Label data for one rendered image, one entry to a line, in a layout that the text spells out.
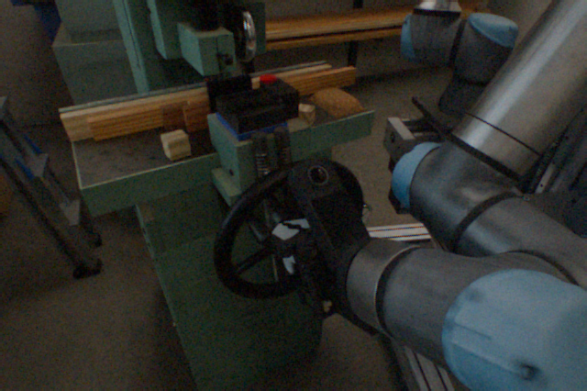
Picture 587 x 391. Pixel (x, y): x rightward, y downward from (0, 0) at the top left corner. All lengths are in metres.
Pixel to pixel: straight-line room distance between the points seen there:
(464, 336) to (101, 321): 1.52
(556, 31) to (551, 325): 0.24
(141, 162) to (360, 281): 0.49
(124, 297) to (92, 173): 1.06
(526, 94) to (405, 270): 0.18
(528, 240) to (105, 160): 0.63
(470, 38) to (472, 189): 0.72
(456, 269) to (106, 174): 0.56
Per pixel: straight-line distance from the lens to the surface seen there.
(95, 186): 0.66
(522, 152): 0.37
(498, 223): 0.34
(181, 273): 0.82
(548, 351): 0.22
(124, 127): 0.79
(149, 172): 0.66
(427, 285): 0.25
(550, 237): 0.33
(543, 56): 0.37
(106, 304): 1.70
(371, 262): 0.29
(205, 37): 0.73
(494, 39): 1.03
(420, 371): 1.20
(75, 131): 0.81
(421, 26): 1.05
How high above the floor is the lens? 1.24
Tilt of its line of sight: 38 degrees down
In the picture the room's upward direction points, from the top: straight up
